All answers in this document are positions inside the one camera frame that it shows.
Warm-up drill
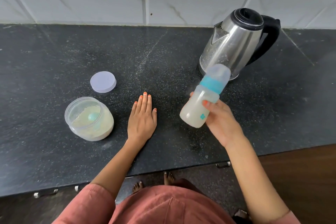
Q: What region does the salmon pink garment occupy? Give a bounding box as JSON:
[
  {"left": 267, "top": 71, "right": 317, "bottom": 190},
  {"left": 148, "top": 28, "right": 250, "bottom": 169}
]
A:
[{"left": 52, "top": 183, "right": 301, "bottom": 224}]

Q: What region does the person's right foot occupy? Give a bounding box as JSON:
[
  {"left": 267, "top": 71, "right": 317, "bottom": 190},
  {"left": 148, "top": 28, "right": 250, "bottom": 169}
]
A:
[{"left": 163, "top": 172, "right": 176, "bottom": 185}]

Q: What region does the person's right forearm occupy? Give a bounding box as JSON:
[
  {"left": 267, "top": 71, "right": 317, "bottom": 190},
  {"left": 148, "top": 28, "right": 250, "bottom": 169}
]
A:
[{"left": 226, "top": 136, "right": 301, "bottom": 224}]

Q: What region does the person's left foot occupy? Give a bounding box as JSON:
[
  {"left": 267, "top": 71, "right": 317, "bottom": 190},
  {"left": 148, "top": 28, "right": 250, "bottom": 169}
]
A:
[{"left": 132, "top": 181, "right": 144, "bottom": 194}]

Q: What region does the round lilac plastic lid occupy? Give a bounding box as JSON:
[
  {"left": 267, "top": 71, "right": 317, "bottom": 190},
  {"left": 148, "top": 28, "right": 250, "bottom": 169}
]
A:
[{"left": 90, "top": 71, "right": 117, "bottom": 93}]

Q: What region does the person's right hand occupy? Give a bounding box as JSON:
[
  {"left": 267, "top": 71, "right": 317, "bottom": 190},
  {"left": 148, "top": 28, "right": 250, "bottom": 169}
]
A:
[{"left": 190, "top": 92, "right": 246, "bottom": 149}]

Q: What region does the teal measuring scoop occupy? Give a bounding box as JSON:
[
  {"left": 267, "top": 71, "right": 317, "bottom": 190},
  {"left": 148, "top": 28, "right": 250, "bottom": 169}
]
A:
[{"left": 88, "top": 112, "right": 102, "bottom": 124}]

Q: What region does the person's left hand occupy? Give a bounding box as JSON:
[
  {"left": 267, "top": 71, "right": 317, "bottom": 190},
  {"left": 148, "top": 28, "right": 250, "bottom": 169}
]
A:
[{"left": 127, "top": 92, "right": 158, "bottom": 146}]

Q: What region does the person's foot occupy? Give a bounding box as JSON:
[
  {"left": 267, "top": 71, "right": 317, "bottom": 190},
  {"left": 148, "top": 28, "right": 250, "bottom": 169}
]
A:
[
  {"left": 132, "top": 181, "right": 144, "bottom": 194},
  {"left": 163, "top": 172, "right": 176, "bottom": 185}
]

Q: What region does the stainless steel electric kettle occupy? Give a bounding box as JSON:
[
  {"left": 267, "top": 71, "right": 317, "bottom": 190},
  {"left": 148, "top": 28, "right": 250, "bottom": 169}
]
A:
[{"left": 199, "top": 8, "right": 281, "bottom": 81}]

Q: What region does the person's left forearm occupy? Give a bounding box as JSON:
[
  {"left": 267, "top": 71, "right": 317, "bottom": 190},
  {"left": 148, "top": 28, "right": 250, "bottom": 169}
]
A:
[{"left": 90, "top": 138, "right": 147, "bottom": 199}]

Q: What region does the baby bottle with teal collar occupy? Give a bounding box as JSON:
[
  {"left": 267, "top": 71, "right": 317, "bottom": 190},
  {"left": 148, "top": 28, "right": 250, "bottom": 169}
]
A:
[{"left": 180, "top": 64, "right": 231, "bottom": 129}]

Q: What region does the clear jar of milk powder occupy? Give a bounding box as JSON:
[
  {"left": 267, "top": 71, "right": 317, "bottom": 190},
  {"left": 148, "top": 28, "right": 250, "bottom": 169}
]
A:
[{"left": 64, "top": 97, "right": 114, "bottom": 142}]

